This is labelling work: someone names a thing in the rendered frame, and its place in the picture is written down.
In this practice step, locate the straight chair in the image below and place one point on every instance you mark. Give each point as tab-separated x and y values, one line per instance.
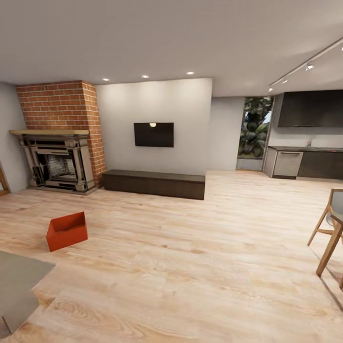
335	206

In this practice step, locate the dishwasher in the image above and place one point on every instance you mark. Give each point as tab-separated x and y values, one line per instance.
287	164

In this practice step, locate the wood fireplace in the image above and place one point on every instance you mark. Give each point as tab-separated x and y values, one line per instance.
59	163

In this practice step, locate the wall mounted tv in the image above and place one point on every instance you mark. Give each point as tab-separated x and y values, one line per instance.
156	134

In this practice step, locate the coffee table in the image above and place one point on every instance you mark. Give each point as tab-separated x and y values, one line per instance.
18	275

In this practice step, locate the breakfast table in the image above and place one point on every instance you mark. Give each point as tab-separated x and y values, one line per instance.
335	237

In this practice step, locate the fixed window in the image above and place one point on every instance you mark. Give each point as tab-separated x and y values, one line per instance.
257	118

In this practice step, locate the storage box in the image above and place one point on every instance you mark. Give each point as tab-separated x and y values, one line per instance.
67	230

